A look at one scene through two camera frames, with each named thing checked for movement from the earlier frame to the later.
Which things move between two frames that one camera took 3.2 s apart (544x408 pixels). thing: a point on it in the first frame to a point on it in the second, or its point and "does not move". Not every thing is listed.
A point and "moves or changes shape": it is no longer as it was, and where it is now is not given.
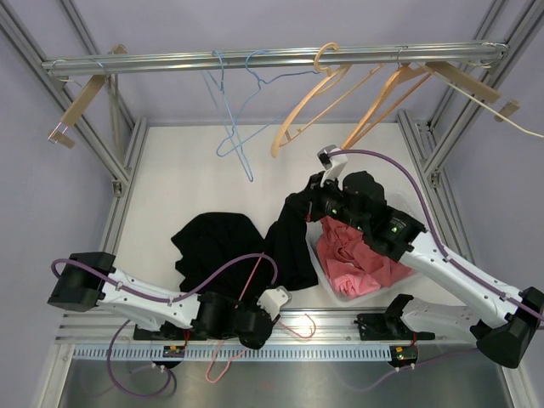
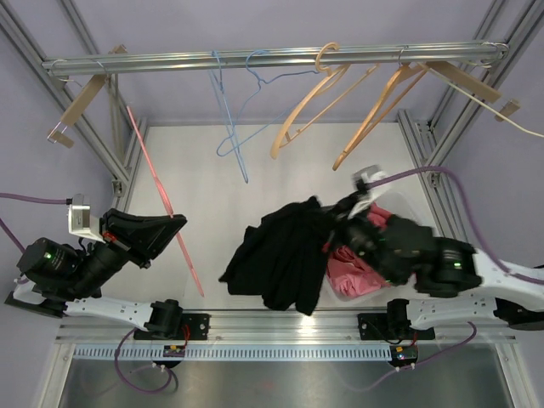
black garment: (212, 237) moves or changes shape
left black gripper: (254, 343) to (144, 237)
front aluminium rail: (291, 329) does not move
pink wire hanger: (245, 348) to (161, 195)
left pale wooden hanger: (81, 104) does not move
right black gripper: (313, 191) to (342, 221)
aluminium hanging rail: (275, 59) does not move
